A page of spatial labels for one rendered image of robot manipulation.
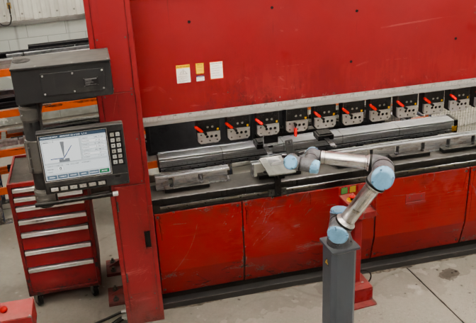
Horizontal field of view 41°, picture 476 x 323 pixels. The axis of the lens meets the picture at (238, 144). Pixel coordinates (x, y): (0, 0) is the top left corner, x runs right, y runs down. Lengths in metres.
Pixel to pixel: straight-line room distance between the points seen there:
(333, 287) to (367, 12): 1.74
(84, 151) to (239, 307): 1.74
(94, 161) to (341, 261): 1.52
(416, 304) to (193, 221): 1.65
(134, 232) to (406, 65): 2.11
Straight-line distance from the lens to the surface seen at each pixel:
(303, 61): 4.15
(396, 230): 4.83
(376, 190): 3.42
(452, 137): 4.85
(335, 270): 3.81
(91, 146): 3.47
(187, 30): 3.92
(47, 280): 4.74
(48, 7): 8.05
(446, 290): 4.86
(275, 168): 4.17
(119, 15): 3.65
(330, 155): 3.52
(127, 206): 4.04
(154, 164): 5.98
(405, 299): 4.72
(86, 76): 3.37
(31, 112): 3.53
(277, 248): 4.54
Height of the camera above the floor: 2.80
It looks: 23 degrees down
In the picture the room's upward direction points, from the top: 3 degrees counter-clockwise
